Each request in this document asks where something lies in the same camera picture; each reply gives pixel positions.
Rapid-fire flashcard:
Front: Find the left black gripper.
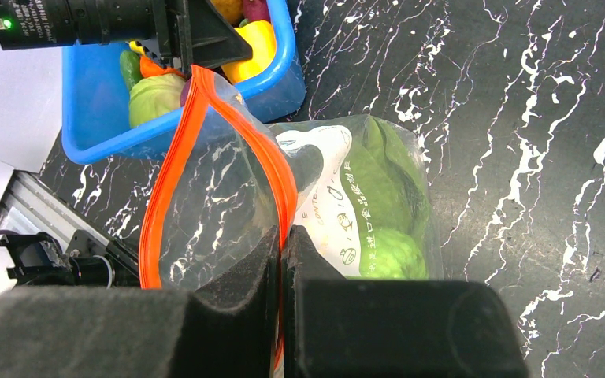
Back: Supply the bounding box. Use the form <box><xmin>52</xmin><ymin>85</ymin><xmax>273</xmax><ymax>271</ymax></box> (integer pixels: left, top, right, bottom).
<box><xmin>148</xmin><ymin>0</ymin><xmax>253</xmax><ymax>69</ymax></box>

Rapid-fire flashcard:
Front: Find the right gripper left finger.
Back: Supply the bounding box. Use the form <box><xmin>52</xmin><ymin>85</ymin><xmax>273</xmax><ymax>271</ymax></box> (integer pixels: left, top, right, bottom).
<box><xmin>0</xmin><ymin>228</ymin><xmax>279</xmax><ymax>377</ymax></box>

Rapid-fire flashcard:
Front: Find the pale green cabbage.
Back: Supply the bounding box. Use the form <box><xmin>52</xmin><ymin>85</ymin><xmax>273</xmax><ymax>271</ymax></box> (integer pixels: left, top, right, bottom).
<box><xmin>128</xmin><ymin>74</ymin><xmax>187</xmax><ymax>128</ymax></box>

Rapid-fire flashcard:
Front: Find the green custard apple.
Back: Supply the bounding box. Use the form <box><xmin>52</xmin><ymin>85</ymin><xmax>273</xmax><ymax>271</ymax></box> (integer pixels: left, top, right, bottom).
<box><xmin>359</xmin><ymin>228</ymin><xmax>429</xmax><ymax>280</ymax></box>

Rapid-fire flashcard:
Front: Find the clear zip top bag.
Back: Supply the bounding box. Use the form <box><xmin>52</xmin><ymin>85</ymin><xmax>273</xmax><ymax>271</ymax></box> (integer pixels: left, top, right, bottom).
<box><xmin>138</xmin><ymin>66</ymin><xmax>444</xmax><ymax>290</ymax></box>

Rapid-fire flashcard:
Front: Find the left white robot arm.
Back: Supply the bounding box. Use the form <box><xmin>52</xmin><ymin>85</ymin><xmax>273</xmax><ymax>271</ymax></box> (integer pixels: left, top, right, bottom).
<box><xmin>0</xmin><ymin>0</ymin><xmax>252</xmax><ymax>75</ymax></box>

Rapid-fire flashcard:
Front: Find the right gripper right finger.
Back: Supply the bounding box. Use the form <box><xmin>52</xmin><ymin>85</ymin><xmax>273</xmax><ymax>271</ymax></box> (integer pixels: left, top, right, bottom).
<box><xmin>282</xmin><ymin>226</ymin><xmax>529</xmax><ymax>377</ymax></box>

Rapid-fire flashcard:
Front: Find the blue plastic basket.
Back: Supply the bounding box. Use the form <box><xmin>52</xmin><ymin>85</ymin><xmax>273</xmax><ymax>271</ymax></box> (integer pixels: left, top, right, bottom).
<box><xmin>61</xmin><ymin>0</ymin><xmax>306</xmax><ymax>165</ymax></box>

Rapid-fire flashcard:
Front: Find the green leaf vegetable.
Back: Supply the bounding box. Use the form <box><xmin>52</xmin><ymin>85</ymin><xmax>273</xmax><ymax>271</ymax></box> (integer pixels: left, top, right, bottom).
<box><xmin>340</xmin><ymin>114</ymin><xmax>431</xmax><ymax>242</ymax></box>

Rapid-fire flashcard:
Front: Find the yellow bell pepper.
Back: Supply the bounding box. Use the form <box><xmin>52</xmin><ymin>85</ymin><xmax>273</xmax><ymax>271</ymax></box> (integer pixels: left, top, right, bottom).
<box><xmin>221</xmin><ymin>20</ymin><xmax>277</xmax><ymax>84</ymax></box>

